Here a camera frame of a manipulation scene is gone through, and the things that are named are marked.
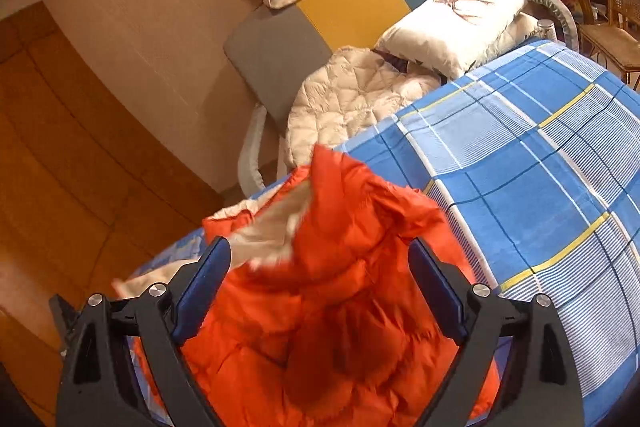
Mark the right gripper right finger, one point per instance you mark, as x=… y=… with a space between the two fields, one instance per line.
x=513 y=367

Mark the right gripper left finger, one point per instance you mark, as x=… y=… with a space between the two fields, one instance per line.
x=99 y=384

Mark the orange quilted down jacket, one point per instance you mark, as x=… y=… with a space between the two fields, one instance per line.
x=319 y=321

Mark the blue plaid bed sheet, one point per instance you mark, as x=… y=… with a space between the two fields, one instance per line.
x=534 y=161

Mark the rattan wooden chair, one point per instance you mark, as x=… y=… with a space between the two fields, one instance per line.
x=617 y=41

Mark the cream quilted jacket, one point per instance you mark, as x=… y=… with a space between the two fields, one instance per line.
x=355 y=90

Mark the white printed pillow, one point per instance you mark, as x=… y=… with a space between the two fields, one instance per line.
x=453 y=37

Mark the grey yellow blue headboard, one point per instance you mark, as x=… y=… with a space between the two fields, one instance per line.
x=275 y=50

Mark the white bed side rail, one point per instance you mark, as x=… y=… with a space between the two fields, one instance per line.
x=249 y=176

